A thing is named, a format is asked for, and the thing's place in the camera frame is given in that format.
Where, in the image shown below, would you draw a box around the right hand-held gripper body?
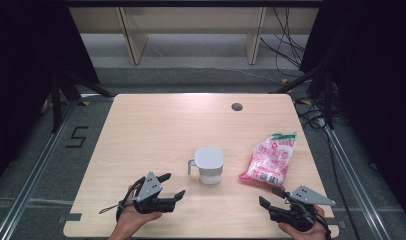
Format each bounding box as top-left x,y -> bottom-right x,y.
268,185 -> 337,233

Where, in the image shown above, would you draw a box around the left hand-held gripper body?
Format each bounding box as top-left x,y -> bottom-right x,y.
133,171 -> 178,215

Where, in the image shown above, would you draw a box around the pink and white plastic bag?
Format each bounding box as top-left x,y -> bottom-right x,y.
238,131 -> 298,188

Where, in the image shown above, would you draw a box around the white plastic cup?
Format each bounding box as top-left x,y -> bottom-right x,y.
187,146 -> 225,186

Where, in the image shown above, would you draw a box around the person's left hand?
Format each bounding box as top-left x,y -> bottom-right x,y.
112,184 -> 164,236

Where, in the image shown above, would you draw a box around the person's right hand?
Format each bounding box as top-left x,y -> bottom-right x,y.
278,204 -> 329,240

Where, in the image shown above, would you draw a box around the black metal stand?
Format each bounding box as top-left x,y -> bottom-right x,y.
270,56 -> 336,130
50,68 -> 114,134

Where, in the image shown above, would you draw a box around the dark curtain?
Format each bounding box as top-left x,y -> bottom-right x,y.
0,0 -> 100,188
299,0 -> 406,214

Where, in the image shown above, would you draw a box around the black wrist strap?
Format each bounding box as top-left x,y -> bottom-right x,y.
98,176 -> 147,223

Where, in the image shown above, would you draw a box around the aluminium floor rail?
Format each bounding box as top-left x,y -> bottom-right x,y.
0,98 -> 79,240
324,125 -> 392,240

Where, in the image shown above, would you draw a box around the black cable tangle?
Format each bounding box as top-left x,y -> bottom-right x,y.
295,98 -> 329,131

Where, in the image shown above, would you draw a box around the black hanging cables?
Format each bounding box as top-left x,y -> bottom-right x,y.
259,6 -> 308,78

